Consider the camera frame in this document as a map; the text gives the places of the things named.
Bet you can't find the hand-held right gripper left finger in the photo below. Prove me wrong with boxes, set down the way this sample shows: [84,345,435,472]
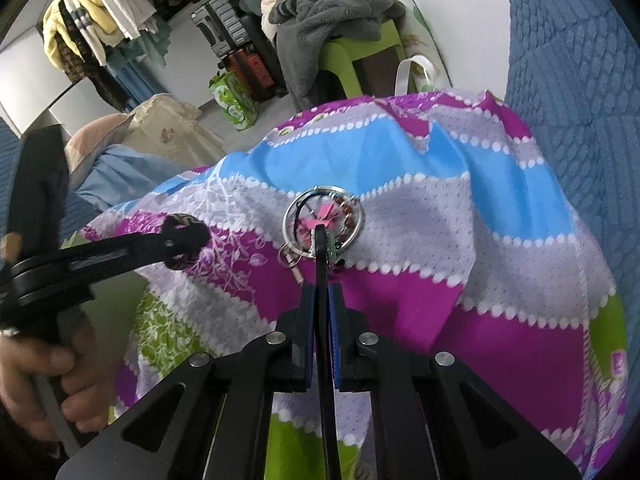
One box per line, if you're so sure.
[55,285,318,480]

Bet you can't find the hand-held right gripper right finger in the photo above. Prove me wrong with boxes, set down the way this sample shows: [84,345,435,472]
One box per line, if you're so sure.
[327,285,583,480]

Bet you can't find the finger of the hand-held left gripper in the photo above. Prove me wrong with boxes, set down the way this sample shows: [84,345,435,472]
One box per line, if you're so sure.
[60,222,211,311]

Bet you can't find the pale green cardboard box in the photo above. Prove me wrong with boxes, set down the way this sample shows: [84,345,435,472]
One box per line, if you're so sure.
[75,275,151,411]

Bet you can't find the pink butterfly keychain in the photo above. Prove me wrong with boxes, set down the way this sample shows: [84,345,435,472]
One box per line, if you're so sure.
[277,185,368,286]

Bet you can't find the person's left hand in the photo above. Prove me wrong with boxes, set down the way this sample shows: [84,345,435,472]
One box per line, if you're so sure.
[0,310,118,443]

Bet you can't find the pink pillow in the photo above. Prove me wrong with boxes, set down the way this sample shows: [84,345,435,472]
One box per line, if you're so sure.
[65,112,133,171]

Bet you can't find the light blue cloth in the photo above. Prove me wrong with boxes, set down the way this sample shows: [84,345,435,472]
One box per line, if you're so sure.
[72,144,196,213]

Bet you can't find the beige embroidered cloth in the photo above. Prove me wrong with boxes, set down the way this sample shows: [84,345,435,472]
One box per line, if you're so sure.
[122,95,228,161]

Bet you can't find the colourful striped floral cloth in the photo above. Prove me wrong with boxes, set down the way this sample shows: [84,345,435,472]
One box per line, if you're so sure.
[80,87,631,480]

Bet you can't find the hanging clothes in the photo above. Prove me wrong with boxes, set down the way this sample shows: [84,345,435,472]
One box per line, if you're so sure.
[42,0,173,111]

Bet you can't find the green printed bag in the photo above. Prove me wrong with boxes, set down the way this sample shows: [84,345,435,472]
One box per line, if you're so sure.
[209,71,258,132]

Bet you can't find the red suitcase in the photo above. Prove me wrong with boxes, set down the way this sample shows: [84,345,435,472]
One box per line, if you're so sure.
[220,47,281,103]

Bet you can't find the grey suitcase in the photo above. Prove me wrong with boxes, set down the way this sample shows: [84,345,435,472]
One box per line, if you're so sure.
[190,0,246,58]

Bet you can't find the black suitcase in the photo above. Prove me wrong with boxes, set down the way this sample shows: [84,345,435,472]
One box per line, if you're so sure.
[240,12,288,96]

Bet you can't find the green plastic stool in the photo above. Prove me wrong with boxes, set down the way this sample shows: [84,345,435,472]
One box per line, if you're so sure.
[317,35,406,98]

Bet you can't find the cream duvet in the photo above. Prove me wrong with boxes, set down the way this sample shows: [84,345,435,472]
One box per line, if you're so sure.
[260,0,286,41]

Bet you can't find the blue quilted cushion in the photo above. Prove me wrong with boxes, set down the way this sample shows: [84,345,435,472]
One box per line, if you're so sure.
[502,0,640,281]

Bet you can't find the white bag handle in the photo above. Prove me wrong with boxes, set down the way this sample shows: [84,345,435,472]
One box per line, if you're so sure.
[395,56,438,96]

